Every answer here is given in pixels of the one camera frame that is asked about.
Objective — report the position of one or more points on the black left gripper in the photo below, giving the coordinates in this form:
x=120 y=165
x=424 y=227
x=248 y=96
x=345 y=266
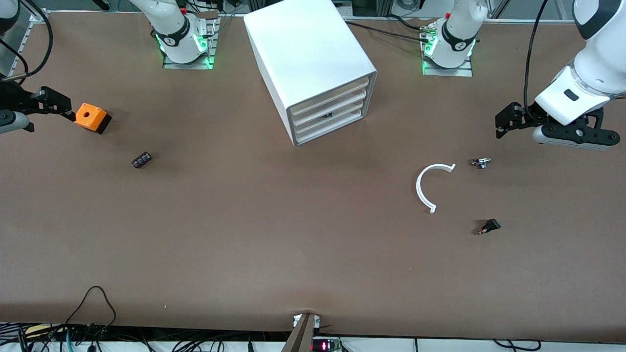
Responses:
x=527 y=116

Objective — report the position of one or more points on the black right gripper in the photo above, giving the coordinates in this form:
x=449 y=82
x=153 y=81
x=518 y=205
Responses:
x=14 y=100

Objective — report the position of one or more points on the white plastic drawer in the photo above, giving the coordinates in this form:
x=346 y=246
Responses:
x=327 y=98
x=328 y=107
x=308 y=126
x=330 y=128

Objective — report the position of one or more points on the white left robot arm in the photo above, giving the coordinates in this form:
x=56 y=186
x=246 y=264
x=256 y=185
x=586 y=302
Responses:
x=601 y=54

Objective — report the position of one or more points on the orange button box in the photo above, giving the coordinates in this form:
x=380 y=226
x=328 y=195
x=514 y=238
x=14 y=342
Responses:
x=89 y=117

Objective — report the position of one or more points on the white drawer cabinet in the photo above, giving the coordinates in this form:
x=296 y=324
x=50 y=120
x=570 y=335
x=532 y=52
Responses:
x=303 y=44

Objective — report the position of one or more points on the small black terminal block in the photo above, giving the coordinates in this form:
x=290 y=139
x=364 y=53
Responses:
x=141 y=160

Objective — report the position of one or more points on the white curved plastic arc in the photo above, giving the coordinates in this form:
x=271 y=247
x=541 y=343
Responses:
x=418 y=188

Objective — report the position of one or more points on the device with red display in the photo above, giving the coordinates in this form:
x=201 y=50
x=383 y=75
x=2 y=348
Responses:
x=325 y=346

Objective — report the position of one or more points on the small metal toggle switch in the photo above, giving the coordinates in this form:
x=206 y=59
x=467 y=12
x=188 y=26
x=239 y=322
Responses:
x=481 y=163

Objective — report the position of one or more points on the aluminium frame rail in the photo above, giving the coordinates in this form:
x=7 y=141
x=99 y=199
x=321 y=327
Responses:
x=29 y=29

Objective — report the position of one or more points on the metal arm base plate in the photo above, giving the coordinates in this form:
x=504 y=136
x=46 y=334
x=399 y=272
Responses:
x=447 y=72
x=188 y=65

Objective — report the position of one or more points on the black rocker switch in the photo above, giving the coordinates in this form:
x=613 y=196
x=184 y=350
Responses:
x=490 y=226

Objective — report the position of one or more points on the brown camera post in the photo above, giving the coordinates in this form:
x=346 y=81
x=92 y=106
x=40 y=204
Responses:
x=301 y=337

